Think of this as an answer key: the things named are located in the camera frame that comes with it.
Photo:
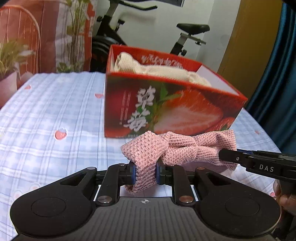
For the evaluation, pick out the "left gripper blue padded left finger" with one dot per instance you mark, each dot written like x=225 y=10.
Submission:
x=111 y=180

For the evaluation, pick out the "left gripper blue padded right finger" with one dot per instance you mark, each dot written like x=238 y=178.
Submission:
x=176 y=177

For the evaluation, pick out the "pink knitted cloth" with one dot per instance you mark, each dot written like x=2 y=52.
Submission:
x=174 y=149

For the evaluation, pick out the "cream knitted cloth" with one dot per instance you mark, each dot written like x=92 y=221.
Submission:
x=125 y=63

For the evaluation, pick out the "person's hand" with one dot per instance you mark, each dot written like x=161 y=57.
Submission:
x=287 y=202

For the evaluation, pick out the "blue curtain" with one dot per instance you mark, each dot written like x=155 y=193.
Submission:
x=273 y=103

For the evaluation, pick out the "blue plaid tablecloth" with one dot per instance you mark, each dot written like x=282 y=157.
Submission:
x=53 y=126

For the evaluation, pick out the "red strawberry cardboard box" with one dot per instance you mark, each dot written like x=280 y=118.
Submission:
x=137 y=103

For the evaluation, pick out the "wooden door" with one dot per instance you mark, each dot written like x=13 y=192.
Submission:
x=250 y=44

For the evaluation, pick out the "black exercise bike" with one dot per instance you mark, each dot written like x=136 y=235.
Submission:
x=106 y=35

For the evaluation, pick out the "pink printed backdrop cloth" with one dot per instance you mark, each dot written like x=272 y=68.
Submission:
x=43 y=37

